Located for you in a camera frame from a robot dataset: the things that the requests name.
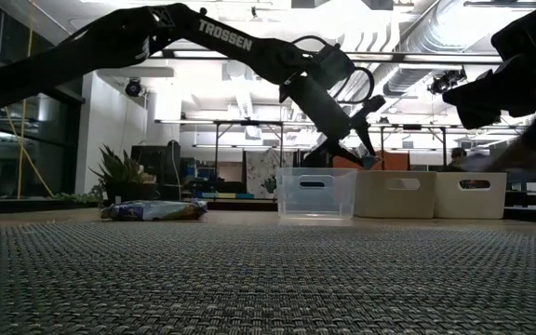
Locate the black workstation frame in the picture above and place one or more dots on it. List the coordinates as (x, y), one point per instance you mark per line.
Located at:
(412, 126)
(249, 123)

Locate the black computer monitor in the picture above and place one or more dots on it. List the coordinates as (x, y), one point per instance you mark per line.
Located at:
(149, 160)

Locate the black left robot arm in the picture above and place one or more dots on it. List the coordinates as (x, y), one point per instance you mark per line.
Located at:
(226, 37)

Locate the orange partition panel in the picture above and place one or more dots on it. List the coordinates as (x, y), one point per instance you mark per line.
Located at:
(396, 162)

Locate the grey plastic bin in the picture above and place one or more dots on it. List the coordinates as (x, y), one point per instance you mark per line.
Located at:
(396, 202)

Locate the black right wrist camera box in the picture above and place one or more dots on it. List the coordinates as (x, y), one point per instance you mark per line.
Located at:
(524, 32)

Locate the white leaf-print cloth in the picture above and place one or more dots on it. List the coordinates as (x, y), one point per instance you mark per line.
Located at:
(261, 167)

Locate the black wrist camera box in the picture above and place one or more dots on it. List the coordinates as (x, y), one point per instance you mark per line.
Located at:
(524, 32)
(335, 65)

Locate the black camera on boom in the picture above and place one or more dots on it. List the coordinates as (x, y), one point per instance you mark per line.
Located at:
(442, 83)

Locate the white plastic bin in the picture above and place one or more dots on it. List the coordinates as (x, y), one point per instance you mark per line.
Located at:
(470, 207)

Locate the long led light bar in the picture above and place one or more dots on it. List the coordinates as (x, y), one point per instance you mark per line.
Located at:
(412, 57)

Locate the round black camera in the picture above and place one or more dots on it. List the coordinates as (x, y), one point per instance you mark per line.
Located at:
(134, 88)

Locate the grey woven placemat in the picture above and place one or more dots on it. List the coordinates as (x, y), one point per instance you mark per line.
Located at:
(268, 279)

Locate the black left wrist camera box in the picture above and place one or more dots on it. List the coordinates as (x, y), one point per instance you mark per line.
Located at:
(335, 65)

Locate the potted succulent plant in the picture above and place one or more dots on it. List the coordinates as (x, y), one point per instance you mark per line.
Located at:
(128, 193)

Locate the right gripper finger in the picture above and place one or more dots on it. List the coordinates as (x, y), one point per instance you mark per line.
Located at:
(482, 86)
(482, 100)

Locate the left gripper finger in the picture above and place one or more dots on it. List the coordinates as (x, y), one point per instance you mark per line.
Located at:
(366, 137)
(344, 151)

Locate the clear plastic bin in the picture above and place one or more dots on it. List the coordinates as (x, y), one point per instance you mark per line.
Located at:
(296, 200)

